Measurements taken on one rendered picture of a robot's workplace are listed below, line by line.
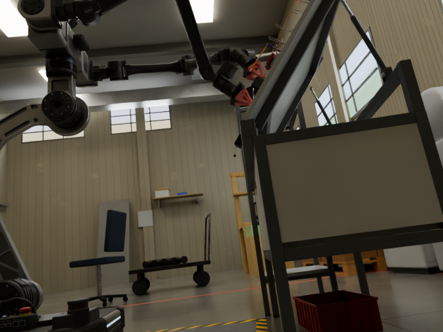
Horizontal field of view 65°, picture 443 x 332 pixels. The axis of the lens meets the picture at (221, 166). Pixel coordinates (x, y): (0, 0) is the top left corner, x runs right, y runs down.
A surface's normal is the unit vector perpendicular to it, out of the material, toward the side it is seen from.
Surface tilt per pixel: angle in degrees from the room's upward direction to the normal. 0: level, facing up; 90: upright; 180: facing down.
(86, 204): 90
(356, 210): 90
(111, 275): 74
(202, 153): 90
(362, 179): 90
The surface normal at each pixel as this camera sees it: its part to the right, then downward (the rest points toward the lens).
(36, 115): 0.05, -0.25
